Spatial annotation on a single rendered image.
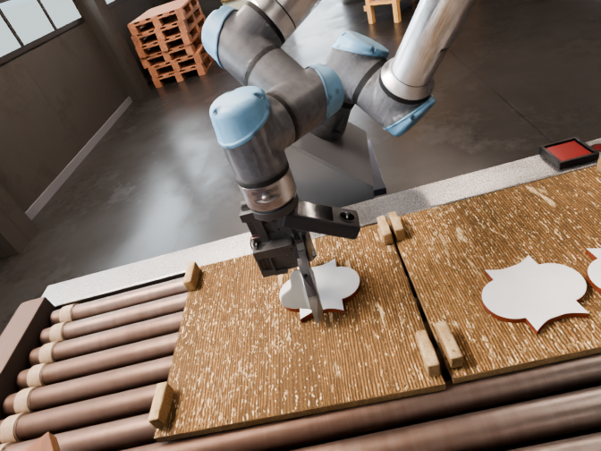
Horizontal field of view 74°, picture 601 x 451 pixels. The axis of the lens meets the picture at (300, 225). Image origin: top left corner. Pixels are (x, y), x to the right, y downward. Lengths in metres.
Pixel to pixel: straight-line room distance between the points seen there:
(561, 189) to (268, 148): 0.57
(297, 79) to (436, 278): 0.38
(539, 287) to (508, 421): 0.20
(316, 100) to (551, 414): 0.48
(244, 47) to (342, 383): 0.48
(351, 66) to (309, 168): 0.24
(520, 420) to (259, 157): 0.44
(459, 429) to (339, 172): 0.58
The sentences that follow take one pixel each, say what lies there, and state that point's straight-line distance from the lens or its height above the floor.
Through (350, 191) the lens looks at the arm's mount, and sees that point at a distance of 0.96.
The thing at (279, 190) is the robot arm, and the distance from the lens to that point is 0.54.
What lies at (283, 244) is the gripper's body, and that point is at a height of 1.08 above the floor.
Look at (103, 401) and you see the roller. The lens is 0.79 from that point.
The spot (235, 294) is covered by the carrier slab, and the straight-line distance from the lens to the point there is 0.77.
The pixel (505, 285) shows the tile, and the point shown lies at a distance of 0.67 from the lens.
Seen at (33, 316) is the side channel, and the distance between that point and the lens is 1.03.
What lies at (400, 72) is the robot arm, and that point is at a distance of 0.87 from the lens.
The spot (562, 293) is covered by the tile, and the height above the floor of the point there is 0.95.
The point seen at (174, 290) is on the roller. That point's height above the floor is 0.91.
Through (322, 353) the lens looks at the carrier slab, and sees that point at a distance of 0.63.
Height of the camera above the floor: 1.45
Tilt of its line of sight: 37 degrees down
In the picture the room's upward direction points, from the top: 19 degrees counter-clockwise
